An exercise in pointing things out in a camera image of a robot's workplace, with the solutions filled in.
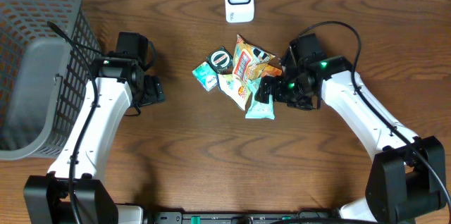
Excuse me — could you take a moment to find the orange snack packet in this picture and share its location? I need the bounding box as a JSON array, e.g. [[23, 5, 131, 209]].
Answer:
[[261, 65, 283, 77]]

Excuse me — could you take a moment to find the light teal snack packet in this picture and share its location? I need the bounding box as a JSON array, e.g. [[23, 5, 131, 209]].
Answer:
[[245, 78, 275, 120]]

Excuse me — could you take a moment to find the yellow red snack bag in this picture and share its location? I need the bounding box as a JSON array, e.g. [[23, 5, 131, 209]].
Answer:
[[217, 35, 276, 111]]

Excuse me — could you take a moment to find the teal white tissue packet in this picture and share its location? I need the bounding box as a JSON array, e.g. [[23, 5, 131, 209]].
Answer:
[[192, 62, 218, 92]]

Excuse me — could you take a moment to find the dark green round packet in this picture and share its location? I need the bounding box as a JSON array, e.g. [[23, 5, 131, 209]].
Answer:
[[206, 46, 233, 74]]

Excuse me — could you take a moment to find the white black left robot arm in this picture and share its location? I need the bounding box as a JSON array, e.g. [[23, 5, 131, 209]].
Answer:
[[23, 57, 165, 223]]

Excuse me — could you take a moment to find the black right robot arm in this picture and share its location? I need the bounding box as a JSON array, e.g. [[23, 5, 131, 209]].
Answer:
[[256, 56, 450, 223]]

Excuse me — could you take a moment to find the dark grey plastic mesh basket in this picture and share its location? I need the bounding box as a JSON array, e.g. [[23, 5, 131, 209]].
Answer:
[[1, 0, 100, 161]]

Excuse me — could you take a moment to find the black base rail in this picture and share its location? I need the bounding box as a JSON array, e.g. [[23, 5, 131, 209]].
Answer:
[[143, 209, 337, 224]]

